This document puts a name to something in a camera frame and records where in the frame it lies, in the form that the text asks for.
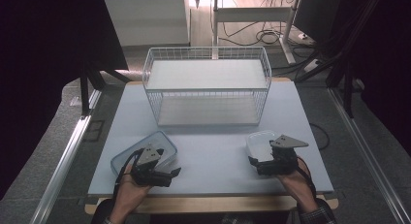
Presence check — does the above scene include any black metal stand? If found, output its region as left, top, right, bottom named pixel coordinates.
left=293, top=0, right=384, bottom=119
left=79, top=60, right=132, bottom=116

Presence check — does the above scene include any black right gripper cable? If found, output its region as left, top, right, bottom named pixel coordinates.
left=296, top=156, right=318, bottom=199

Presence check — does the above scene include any tangle of black floor cables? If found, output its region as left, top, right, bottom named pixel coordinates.
left=219, top=20, right=311, bottom=48

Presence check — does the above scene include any white wire two-tier rack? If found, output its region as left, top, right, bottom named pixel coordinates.
left=142, top=46, right=273, bottom=127

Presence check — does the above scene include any dark floor plate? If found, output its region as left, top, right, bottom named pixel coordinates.
left=81, top=119, right=106, bottom=143

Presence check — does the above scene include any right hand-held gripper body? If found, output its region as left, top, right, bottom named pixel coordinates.
left=257, top=134, right=310, bottom=176

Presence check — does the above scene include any white square plastic container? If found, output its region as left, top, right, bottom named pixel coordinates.
left=245, top=130, right=282, bottom=164

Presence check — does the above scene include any white metal desk frame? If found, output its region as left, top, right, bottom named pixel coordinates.
left=211, top=0, right=302, bottom=65

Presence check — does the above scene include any white power strip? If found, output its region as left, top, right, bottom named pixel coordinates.
left=303, top=58, right=322, bottom=74

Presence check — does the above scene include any person's left hand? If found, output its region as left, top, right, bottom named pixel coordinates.
left=111, top=164, right=153, bottom=218

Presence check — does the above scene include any black cable loop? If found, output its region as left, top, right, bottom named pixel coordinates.
left=309, top=122, right=332, bottom=151

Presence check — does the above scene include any person's right hand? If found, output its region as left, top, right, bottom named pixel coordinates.
left=277, top=159, right=319, bottom=213

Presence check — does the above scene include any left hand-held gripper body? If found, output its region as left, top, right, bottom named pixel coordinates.
left=130, top=145, right=173, bottom=188

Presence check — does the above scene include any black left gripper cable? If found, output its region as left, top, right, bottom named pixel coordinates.
left=112, top=148, right=144, bottom=199

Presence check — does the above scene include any clear blue-rimmed food container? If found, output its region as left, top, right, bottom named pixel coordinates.
left=110, top=130, right=179, bottom=177

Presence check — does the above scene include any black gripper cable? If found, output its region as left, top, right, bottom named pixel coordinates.
left=296, top=156, right=318, bottom=199
left=112, top=148, right=144, bottom=199

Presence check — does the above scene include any dark curtain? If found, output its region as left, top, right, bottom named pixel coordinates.
left=335, top=0, right=411, bottom=147
left=0, top=0, right=130, bottom=199

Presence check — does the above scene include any aluminium rail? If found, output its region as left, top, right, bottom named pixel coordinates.
left=327, top=87, right=411, bottom=224
left=29, top=88, right=102, bottom=224

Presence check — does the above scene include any white cabinet panel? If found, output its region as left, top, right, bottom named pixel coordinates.
left=104, top=0, right=190, bottom=48

